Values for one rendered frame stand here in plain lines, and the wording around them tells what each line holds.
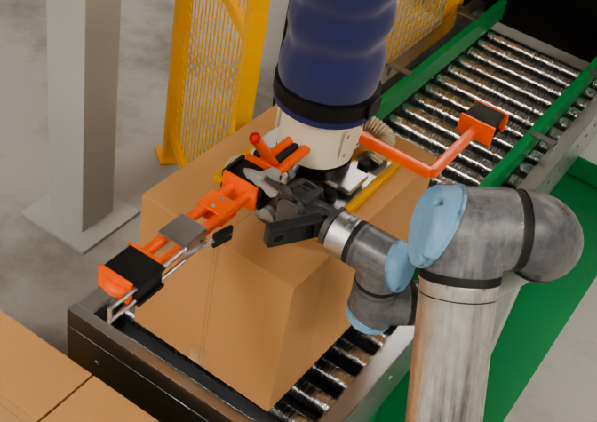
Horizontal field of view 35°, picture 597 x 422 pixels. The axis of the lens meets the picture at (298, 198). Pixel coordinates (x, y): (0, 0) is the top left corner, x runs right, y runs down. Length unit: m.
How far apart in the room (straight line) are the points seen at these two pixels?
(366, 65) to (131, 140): 2.11
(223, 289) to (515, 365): 1.56
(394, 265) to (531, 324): 1.80
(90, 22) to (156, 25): 1.70
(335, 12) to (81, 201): 1.74
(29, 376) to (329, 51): 1.05
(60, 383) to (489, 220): 1.31
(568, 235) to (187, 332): 1.09
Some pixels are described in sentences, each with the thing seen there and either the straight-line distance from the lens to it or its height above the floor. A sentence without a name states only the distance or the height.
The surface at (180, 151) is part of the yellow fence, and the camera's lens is 3.64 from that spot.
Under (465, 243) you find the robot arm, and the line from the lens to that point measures 1.30.
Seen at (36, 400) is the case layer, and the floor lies 0.54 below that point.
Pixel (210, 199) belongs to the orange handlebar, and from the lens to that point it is 1.84.
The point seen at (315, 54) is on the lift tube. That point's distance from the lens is 1.88.
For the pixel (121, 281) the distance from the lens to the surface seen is 1.66.
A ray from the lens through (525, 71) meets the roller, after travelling 3.77.
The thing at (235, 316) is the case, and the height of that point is 0.87.
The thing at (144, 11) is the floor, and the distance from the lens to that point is 4.74.
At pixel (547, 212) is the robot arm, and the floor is 1.59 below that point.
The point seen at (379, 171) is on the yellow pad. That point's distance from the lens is 2.18.
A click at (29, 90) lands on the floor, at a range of 4.16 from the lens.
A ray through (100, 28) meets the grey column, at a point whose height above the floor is 0.82.
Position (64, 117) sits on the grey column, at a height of 0.47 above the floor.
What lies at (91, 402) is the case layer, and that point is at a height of 0.54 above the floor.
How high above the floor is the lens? 2.38
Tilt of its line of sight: 40 degrees down
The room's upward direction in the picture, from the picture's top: 12 degrees clockwise
